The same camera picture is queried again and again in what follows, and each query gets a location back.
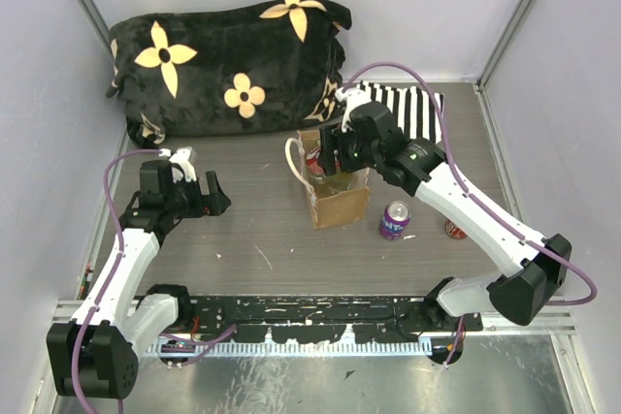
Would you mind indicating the black white striped cloth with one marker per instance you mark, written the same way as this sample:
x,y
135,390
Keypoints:
x,y
412,107

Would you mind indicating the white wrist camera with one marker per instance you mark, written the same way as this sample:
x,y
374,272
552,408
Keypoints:
x,y
182,160
352,98

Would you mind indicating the purple Fanta can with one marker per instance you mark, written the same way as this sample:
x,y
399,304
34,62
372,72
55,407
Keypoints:
x,y
395,218

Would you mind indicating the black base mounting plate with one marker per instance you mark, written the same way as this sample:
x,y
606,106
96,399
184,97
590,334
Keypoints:
x,y
315,319

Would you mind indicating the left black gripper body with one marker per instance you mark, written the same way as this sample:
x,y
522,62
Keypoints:
x,y
188,201

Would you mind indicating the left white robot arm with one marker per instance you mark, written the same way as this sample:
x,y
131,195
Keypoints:
x,y
96,353

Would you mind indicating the brown burlap canvas bag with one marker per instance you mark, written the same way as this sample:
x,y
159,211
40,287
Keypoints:
x,y
326,210

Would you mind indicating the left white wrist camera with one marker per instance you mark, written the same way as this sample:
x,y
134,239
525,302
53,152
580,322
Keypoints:
x,y
182,160

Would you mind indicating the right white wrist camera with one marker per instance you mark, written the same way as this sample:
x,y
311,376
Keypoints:
x,y
352,98

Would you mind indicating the aluminium front rail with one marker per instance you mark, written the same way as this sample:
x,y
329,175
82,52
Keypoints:
x,y
436,346

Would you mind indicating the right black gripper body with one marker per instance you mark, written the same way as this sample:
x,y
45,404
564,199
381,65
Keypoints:
x,y
352,155

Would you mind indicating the black floral plush blanket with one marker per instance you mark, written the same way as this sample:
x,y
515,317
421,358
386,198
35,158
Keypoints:
x,y
267,67

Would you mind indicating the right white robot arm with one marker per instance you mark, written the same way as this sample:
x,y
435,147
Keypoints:
x,y
531,267

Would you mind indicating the red cola can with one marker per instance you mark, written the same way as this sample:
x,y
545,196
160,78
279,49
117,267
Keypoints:
x,y
312,157

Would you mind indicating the clear glass soda bottle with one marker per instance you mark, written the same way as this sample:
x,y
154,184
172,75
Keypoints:
x,y
316,174
343,182

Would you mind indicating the lying red Coca-Cola can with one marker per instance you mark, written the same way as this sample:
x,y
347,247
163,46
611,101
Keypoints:
x,y
453,230

